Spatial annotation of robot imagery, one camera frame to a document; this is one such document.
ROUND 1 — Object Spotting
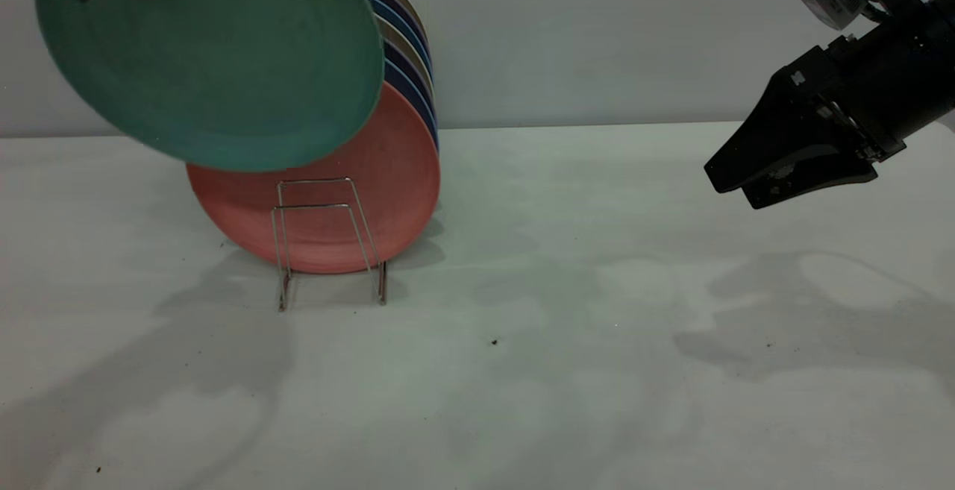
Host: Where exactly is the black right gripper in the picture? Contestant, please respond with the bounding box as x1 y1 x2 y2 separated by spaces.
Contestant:
704 4 955 210

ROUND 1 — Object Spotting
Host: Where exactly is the green round plate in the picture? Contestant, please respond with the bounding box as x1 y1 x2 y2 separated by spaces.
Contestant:
34 0 386 173

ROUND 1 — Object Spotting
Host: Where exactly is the dark navy round plate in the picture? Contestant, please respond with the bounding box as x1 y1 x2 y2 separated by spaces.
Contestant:
357 0 430 49
381 39 435 104

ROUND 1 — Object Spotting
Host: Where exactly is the pink round plate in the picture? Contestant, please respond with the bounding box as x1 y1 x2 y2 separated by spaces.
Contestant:
187 81 441 276

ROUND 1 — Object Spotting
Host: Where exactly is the metal wire plate rack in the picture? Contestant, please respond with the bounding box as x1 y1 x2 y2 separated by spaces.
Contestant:
271 178 389 313

